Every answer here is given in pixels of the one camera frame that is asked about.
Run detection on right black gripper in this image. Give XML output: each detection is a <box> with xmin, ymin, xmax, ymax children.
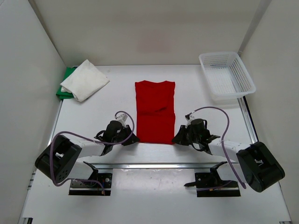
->
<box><xmin>172</xmin><ymin>126</ymin><xmax>200</xmax><ymax>147</ymax></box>

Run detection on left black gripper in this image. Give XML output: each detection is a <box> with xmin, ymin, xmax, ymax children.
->
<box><xmin>112</xmin><ymin>125</ymin><xmax>139</xmax><ymax>146</ymax></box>

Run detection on red cloth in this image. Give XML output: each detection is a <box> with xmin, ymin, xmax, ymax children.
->
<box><xmin>135</xmin><ymin>80</ymin><xmax>176</xmax><ymax>145</ymax></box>

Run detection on white t shirt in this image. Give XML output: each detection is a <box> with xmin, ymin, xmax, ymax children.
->
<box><xmin>60</xmin><ymin>59</ymin><xmax>110</xmax><ymax>102</ymax></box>

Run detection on green t shirt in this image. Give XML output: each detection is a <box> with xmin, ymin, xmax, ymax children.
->
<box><xmin>56</xmin><ymin>67</ymin><xmax>76</xmax><ymax>100</ymax></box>

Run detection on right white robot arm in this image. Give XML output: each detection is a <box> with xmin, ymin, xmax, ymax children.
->
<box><xmin>172</xmin><ymin>119</ymin><xmax>285</xmax><ymax>192</ymax></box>

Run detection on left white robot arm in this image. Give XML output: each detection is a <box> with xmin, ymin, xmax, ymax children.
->
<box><xmin>35</xmin><ymin>117</ymin><xmax>139</xmax><ymax>187</ymax></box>

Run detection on white plastic basket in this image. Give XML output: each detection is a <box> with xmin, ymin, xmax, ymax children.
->
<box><xmin>199</xmin><ymin>51</ymin><xmax>256</xmax><ymax>102</ymax></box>

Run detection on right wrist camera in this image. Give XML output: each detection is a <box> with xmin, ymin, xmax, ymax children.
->
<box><xmin>185</xmin><ymin>113</ymin><xmax>195</xmax><ymax>122</ymax></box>

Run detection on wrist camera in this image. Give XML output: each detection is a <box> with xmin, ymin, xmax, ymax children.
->
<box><xmin>185</xmin><ymin>113</ymin><xmax>195</xmax><ymax>122</ymax></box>
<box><xmin>115</xmin><ymin>113</ymin><xmax>128</xmax><ymax>127</ymax></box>

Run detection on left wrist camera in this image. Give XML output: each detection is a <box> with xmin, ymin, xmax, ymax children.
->
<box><xmin>115</xmin><ymin>113</ymin><xmax>128</xmax><ymax>127</ymax></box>

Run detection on aluminium front rail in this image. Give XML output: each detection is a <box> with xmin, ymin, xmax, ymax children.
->
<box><xmin>92</xmin><ymin>163</ymin><xmax>217</xmax><ymax>169</ymax></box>

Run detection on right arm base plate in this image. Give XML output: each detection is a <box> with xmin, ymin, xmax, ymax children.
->
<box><xmin>195</xmin><ymin>173</ymin><xmax>241</xmax><ymax>197</ymax></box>

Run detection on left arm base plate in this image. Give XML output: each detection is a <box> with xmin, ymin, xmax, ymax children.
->
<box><xmin>69</xmin><ymin>169</ymin><xmax>113</xmax><ymax>196</ymax></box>

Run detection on aluminium left rail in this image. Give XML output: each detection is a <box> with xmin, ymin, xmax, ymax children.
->
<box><xmin>43</xmin><ymin>100</ymin><xmax>63</xmax><ymax>151</ymax></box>

